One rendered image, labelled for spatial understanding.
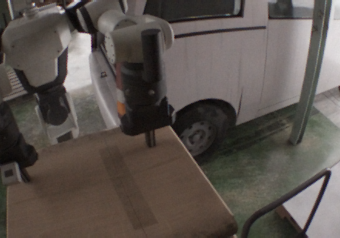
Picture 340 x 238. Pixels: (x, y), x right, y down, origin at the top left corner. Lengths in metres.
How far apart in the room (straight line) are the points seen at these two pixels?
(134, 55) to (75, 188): 0.31
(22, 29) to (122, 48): 0.54
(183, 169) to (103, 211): 0.20
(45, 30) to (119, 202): 0.61
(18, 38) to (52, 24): 0.13
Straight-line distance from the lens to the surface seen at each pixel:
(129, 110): 0.55
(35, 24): 0.92
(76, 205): 0.56
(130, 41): 0.47
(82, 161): 0.65
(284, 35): 1.94
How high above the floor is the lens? 1.54
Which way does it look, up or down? 37 degrees down
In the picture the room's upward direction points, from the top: 3 degrees counter-clockwise
